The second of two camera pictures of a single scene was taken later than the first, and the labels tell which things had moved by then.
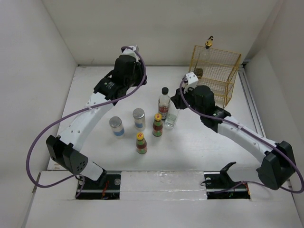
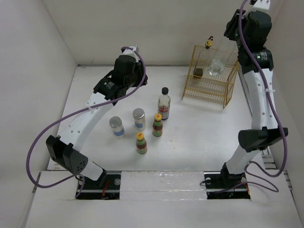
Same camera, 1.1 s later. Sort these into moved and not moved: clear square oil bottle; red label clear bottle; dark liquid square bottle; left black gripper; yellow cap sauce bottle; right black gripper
Moved: clear square oil bottle; right black gripper
Not moved: left black gripper; red label clear bottle; yellow cap sauce bottle; dark liquid square bottle
